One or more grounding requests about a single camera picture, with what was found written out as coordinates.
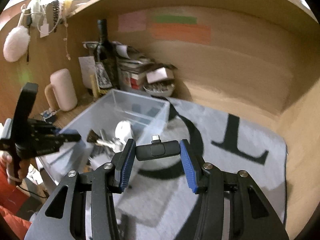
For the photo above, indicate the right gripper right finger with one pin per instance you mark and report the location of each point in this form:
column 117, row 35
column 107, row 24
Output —
column 193, row 165

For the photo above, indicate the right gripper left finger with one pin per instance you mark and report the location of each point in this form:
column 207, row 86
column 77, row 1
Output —
column 123, row 167

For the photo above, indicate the silver metal flashlight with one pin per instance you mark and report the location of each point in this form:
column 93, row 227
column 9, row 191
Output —
column 115, row 145

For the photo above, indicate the white handheld beauty device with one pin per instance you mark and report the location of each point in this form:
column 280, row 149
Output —
column 123, row 131

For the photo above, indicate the black usb-c dongle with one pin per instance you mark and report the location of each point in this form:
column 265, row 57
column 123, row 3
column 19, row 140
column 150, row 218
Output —
column 157, row 149

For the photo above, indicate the clear plastic storage bin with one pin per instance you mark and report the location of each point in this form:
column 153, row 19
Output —
column 147, row 116

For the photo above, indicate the person's left hand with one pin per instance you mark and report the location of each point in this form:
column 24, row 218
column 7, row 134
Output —
column 8, row 164

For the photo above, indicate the blue cartoon sticker card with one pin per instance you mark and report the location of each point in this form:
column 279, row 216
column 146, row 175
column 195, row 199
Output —
column 49, row 116

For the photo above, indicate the grey mat with black letters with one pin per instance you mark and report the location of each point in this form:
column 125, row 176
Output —
column 159, row 203

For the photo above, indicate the gold cylindrical tube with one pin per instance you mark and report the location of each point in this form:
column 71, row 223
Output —
column 94, row 86

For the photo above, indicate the white bowl of trinkets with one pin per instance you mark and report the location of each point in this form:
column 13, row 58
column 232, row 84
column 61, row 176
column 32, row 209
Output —
column 160, row 89

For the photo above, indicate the white folded card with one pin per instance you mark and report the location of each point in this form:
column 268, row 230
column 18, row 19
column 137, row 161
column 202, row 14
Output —
column 160, row 74

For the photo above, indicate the white handwritten note paper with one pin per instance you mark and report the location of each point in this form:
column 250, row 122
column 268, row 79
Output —
column 87, row 66

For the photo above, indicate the white fluffy pompom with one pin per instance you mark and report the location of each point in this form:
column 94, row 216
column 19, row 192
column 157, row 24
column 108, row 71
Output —
column 16, row 44

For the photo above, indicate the stack of books and papers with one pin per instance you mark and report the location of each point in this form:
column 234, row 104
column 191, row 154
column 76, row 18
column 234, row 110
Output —
column 133, row 66

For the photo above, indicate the white tube with dots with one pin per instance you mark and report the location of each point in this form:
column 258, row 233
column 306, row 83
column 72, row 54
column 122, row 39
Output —
column 90, row 45

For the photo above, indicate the dark wine bottle elephant label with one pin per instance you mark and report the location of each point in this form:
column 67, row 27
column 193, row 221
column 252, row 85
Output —
column 105, row 61

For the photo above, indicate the black hair brush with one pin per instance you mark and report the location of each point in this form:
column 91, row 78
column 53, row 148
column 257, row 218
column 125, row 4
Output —
column 56, row 14

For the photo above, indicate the orange sticky note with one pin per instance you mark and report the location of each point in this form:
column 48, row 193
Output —
column 192, row 33

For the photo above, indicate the pink sticky note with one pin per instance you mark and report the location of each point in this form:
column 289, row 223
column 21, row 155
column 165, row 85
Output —
column 132, row 21

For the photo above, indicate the green sticky note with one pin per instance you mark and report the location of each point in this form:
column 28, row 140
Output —
column 174, row 19

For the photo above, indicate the beige mug with handle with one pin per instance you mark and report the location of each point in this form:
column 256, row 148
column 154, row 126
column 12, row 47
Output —
column 60, row 93

